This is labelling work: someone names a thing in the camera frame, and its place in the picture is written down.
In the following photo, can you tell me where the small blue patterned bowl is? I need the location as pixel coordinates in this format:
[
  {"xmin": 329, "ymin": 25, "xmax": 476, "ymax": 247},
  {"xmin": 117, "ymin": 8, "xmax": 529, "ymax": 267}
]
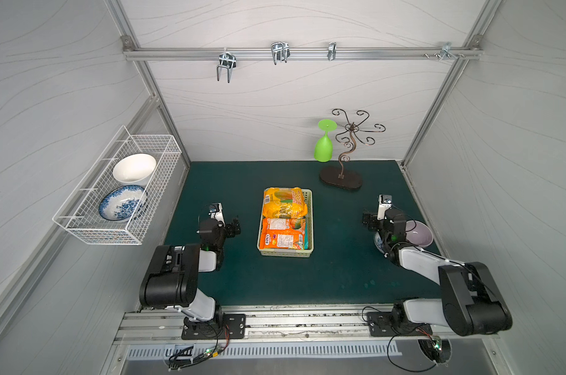
[{"xmin": 373, "ymin": 232, "xmax": 385, "ymax": 254}]

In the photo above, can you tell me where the metal hook centre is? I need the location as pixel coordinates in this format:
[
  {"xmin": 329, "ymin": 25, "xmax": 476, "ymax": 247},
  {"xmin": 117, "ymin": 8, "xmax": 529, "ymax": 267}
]
[{"xmin": 270, "ymin": 42, "xmax": 291, "ymax": 65}]

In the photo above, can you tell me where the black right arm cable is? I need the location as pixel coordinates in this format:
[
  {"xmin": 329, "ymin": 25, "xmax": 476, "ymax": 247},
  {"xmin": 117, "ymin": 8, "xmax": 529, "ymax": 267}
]
[{"xmin": 385, "ymin": 327, "xmax": 441, "ymax": 373}]

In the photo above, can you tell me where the metal double hook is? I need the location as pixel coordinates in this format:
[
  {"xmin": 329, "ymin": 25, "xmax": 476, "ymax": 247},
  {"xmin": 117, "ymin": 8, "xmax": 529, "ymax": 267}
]
[{"xmin": 217, "ymin": 52, "xmax": 237, "ymax": 83}]

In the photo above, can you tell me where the aluminium top rail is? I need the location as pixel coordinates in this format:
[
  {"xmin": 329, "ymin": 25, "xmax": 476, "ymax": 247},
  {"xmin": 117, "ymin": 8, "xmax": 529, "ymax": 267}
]
[{"xmin": 123, "ymin": 45, "xmax": 484, "ymax": 63}]

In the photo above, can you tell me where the pale green plastic basket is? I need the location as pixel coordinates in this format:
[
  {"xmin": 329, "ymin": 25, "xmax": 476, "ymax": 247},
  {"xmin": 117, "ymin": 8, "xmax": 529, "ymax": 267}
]
[{"xmin": 256, "ymin": 188, "xmax": 314, "ymax": 258}]

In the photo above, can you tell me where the lilac bowl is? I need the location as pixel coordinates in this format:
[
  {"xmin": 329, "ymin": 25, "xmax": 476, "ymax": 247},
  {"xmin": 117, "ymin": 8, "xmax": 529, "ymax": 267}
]
[{"xmin": 406, "ymin": 220, "xmax": 434, "ymax": 248}]

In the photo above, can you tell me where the orange Fox's candy bag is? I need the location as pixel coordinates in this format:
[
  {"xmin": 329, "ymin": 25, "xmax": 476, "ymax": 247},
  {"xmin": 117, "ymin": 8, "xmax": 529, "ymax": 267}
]
[{"xmin": 259, "ymin": 218, "xmax": 306, "ymax": 250}]

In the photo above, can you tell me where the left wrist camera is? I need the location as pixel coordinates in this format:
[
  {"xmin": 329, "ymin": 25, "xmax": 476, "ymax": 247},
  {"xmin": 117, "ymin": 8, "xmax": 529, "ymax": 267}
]
[{"xmin": 209, "ymin": 203, "xmax": 225, "ymax": 224}]

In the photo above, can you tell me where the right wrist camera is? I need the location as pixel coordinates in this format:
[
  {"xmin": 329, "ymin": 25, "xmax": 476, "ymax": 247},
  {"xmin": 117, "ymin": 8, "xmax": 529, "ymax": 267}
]
[{"xmin": 377, "ymin": 195, "xmax": 393, "ymax": 220}]

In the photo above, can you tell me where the white wire wall basket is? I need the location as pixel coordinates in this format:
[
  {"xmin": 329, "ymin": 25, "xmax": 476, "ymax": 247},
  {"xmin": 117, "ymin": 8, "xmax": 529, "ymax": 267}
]
[{"xmin": 53, "ymin": 127, "xmax": 181, "ymax": 245}]

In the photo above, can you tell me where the green plastic wine glass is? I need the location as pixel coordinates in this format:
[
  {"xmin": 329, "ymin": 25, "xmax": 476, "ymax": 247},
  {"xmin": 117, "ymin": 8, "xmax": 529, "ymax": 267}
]
[{"xmin": 313, "ymin": 119, "xmax": 337, "ymax": 163}]

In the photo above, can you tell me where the yellow mango candy bag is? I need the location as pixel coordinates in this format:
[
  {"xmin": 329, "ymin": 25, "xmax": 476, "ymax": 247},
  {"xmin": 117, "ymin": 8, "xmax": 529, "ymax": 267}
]
[{"xmin": 262, "ymin": 187, "xmax": 308, "ymax": 219}]

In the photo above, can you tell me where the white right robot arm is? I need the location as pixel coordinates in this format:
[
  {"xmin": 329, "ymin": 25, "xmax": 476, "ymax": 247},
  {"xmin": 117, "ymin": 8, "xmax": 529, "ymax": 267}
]
[{"xmin": 362, "ymin": 207, "xmax": 513, "ymax": 337}]

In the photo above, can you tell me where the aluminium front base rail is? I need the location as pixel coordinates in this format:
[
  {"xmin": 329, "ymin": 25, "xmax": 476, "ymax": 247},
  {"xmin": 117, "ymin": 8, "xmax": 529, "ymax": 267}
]
[{"xmin": 111, "ymin": 304, "xmax": 499, "ymax": 348}]

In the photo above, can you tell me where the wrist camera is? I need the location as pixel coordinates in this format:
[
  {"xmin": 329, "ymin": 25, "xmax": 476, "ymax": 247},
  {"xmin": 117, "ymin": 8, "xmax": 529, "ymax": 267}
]
[
  {"xmin": 377, "ymin": 195, "xmax": 393, "ymax": 220},
  {"xmin": 209, "ymin": 203, "xmax": 225, "ymax": 224}
]

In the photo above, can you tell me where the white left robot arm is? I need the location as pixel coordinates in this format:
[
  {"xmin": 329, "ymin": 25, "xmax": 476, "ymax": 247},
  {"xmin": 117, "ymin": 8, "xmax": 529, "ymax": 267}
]
[{"xmin": 139, "ymin": 218, "xmax": 246, "ymax": 340}]

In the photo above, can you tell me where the white bowl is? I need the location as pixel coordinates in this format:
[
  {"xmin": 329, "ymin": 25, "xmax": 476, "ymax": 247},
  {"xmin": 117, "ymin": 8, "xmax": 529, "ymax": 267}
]
[{"xmin": 113, "ymin": 153, "xmax": 157, "ymax": 187}]

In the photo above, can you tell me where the blue patterned plate bowl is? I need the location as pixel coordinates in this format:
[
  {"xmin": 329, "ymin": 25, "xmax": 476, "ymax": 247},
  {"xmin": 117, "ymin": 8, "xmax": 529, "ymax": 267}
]
[{"xmin": 98, "ymin": 185, "xmax": 148, "ymax": 222}]

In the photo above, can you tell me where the dark bronze cup tree stand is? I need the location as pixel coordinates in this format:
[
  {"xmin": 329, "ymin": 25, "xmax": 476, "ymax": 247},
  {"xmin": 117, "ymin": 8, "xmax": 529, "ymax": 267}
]
[{"xmin": 320, "ymin": 108, "xmax": 386, "ymax": 191}]

